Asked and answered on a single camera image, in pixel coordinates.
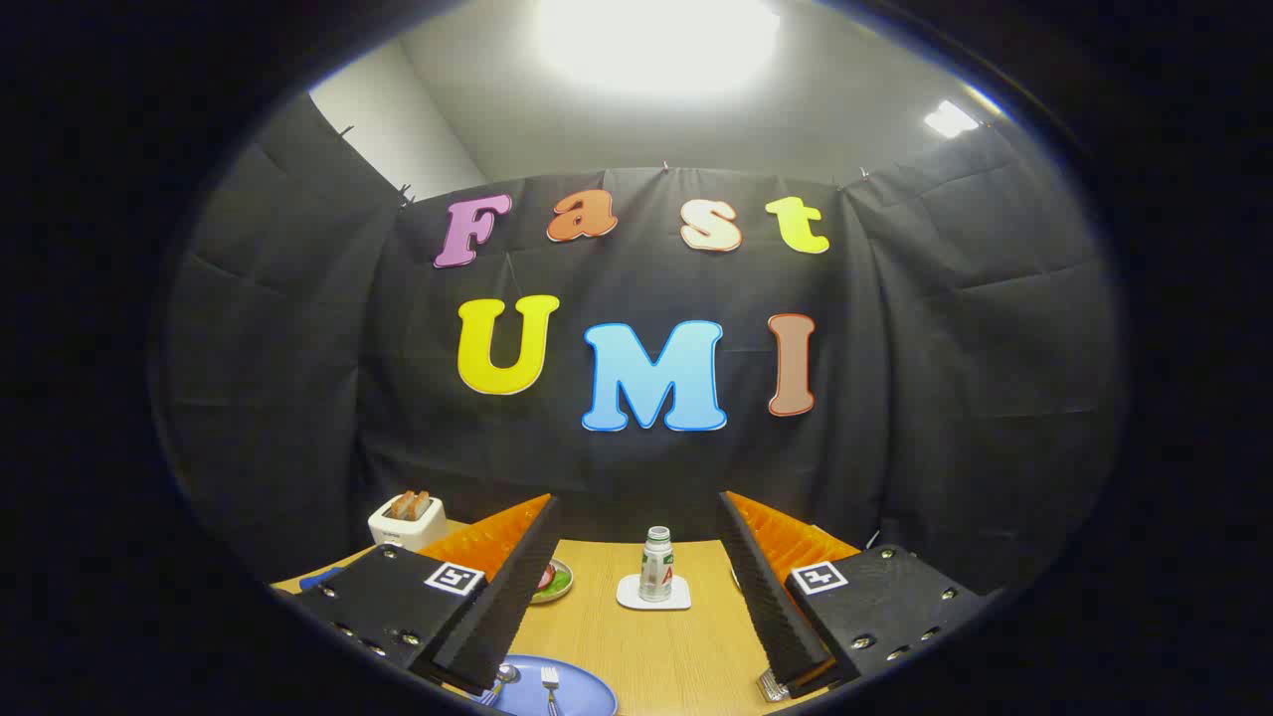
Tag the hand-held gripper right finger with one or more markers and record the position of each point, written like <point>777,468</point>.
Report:
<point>771,607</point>

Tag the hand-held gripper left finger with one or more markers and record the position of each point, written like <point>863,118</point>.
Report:
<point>502,607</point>

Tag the oval beige food plate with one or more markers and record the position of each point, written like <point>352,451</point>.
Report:
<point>559,582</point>

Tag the blue round plate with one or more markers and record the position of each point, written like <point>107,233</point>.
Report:
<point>582,691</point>

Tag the white drink bottle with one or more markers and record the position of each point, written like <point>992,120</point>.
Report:
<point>655,567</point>

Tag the white toaster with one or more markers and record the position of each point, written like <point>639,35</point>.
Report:
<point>403,534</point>

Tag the white square coaster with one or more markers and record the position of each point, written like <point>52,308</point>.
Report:
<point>629,594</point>

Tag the brown toast slice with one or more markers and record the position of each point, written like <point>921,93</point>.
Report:
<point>402,506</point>
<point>422,503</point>

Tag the blue folded towel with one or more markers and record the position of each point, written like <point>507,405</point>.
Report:
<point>320,578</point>

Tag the small ceiling light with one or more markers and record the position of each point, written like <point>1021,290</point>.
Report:
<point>950,119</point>

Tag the large ceiling light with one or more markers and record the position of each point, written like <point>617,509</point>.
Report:
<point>656,45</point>

